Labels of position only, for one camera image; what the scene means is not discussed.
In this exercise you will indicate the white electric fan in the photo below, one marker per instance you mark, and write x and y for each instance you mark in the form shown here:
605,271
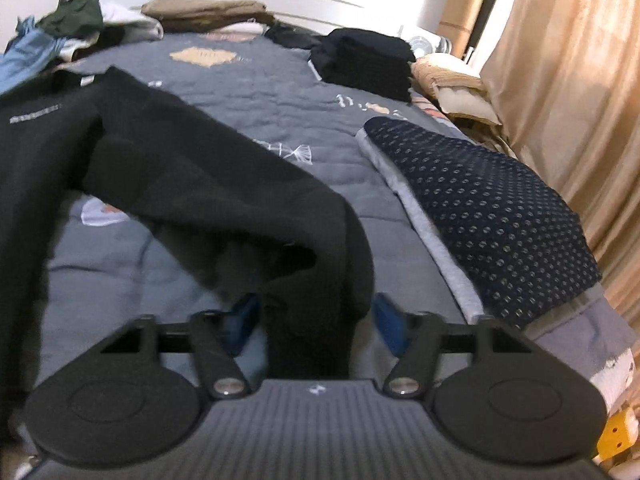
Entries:
425,42

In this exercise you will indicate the tan knit blanket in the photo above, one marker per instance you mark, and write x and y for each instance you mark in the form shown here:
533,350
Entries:
440,72

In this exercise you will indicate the light blue shirt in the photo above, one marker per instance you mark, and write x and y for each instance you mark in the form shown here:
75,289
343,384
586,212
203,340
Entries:
22,55

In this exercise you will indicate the brown wooden panel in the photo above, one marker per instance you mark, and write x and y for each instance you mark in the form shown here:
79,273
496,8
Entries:
460,5

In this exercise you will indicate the dark crumpled clothes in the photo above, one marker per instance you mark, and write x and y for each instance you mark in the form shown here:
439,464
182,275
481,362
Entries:
292,35

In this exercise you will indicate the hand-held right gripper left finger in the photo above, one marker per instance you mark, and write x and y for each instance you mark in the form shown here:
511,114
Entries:
245,325

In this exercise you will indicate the stack of folded black clothes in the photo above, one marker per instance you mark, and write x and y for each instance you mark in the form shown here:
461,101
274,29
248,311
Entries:
365,60

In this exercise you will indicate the beige curtain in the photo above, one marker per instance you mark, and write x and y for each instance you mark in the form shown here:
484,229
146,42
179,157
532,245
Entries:
575,85

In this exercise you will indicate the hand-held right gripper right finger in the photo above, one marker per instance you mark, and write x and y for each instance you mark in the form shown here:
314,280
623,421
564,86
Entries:
390,325

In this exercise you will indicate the cream pillow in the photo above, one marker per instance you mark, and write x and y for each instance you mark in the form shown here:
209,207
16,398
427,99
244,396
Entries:
467,102

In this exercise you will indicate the navy dotted garment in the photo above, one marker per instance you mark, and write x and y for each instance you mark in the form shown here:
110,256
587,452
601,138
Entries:
490,210

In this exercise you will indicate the dark green garment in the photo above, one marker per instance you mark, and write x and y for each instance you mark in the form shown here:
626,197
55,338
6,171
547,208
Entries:
75,15

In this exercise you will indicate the black sweatshirt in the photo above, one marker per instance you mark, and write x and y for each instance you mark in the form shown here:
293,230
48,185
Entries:
175,175

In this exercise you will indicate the grey quilted bedspread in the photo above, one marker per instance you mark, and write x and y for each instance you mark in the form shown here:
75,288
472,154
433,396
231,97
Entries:
280,100

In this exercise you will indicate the yellow plastic object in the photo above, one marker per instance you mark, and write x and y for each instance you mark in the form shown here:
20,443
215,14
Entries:
615,435

